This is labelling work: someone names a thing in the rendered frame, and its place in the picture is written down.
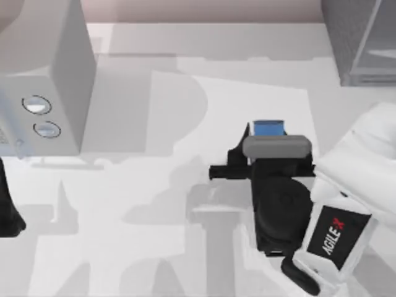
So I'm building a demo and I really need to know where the pale microwave oven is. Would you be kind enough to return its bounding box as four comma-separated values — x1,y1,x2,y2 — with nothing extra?
0,0,97,159

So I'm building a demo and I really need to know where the grey cabinet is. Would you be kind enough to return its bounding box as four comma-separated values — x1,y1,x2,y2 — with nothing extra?
321,0,396,87

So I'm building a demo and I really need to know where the small round microwave knob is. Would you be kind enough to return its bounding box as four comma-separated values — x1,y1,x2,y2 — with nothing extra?
32,121,62,139

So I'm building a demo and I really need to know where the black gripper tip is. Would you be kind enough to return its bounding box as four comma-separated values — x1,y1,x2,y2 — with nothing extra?
0,156,27,239

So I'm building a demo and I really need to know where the large round microwave knob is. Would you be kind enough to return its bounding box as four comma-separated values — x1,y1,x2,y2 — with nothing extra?
21,95,53,116

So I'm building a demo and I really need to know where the blue can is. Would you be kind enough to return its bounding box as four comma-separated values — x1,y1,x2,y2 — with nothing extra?
251,119,286,137

